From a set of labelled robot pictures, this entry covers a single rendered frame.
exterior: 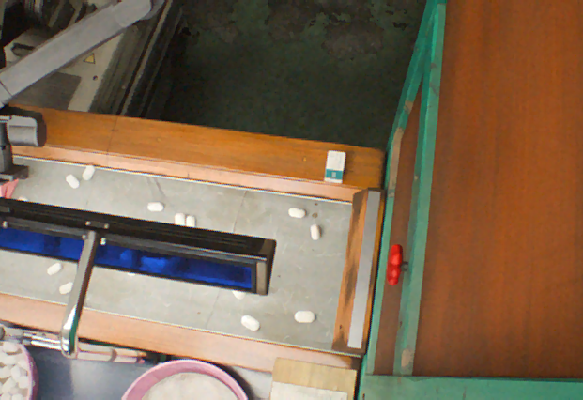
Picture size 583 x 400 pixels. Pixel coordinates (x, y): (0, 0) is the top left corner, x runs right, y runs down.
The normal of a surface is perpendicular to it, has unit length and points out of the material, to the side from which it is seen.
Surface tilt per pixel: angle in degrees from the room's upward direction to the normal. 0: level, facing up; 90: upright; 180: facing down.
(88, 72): 0
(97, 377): 0
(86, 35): 46
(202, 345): 0
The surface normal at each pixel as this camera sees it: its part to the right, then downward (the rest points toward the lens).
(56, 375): -0.05, -0.31
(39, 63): -0.03, 0.47
